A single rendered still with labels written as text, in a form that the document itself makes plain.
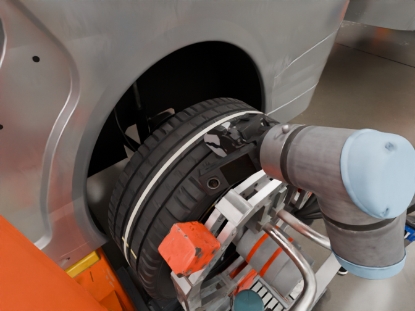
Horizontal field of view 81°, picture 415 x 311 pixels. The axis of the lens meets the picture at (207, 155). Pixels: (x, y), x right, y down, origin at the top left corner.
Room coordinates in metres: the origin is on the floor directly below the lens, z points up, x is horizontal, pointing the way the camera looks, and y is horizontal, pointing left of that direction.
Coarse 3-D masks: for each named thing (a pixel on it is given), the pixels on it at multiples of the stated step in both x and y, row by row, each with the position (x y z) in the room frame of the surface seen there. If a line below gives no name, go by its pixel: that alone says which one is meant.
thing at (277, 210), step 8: (280, 192) 0.35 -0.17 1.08; (280, 200) 0.35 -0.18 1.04; (272, 208) 0.34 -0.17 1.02; (280, 208) 0.34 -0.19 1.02; (272, 216) 0.34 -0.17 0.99; (280, 216) 0.33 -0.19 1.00; (288, 216) 0.32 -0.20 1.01; (288, 224) 0.31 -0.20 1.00; (296, 224) 0.30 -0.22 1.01; (304, 224) 0.30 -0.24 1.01; (304, 232) 0.28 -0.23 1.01; (312, 232) 0.28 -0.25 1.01; (312, 240) 0.27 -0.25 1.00; (320, 240) 0.26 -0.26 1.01; (328, 240) 0.26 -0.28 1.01; (328, 248) 0.25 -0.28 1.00
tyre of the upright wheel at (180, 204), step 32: (160, 128) 0.49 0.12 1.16; (192, 128) 0.47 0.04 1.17; (160, 160) 0.40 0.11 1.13; (192, 160) 0.38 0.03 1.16; (128, 192) 0.36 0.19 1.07; (160, 192) 0.33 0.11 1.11; (192, 192) 0.31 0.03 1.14; (160, 224) 0.27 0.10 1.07; (128, 256) 0.26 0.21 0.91; (160, 256) 0.22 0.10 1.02; (160, 288) 0.20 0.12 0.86
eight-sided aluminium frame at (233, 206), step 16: (256, 176) 0.36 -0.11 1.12; (240, 192) 0.32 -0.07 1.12; (272, 192) 0.33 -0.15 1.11; (288, 192) 0.53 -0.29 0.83; (304, 192) 0.49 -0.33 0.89; (224, 208) 0.29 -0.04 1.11; (240, 208) 0.28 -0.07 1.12; (256, 208) 0.30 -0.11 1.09; (288, 208) 0.51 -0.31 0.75; (208, 224) 0.27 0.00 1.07; (240, 224) 0.25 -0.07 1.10; (224, 240) 0.23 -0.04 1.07; (240, 256) 0.38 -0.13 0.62; (208, 272) 0.20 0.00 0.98; (224, 272) 0.33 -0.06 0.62; (240, 272) 0.33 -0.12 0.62; (176, 288) 0.20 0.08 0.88; (192, 288) 0.17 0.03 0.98; (208, 288) 0.26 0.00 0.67; (224, 288) 0.26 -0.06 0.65; (192, 304) 0.17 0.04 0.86; (208, 304) 0.20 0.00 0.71
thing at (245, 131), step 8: (248, 112) 0.40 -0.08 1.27; (240, 120) 0.38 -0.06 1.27; (248, 120) 0.37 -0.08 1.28; (256, 120) 0.35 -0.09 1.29; (232, 128) 0.37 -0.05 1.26; (240, 128) 0.34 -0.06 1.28; (248, 128) 0.34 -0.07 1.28; (256, 128) 0.35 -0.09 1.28; (264, 128) 0.34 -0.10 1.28; (224, 136) 0.34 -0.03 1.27; (232, 136) 0.33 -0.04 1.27; (240, 136) 0.33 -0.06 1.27; (248, 136) 0.33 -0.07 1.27; (256, 136) 0.33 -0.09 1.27; (264, 136) 0.29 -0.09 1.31; (224, 144) 0.34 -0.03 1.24; (232, 144) 0.32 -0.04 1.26; (240, 144) 0.31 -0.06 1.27; (256, 144) 0.30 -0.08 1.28; (256, 152) 0.27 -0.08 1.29
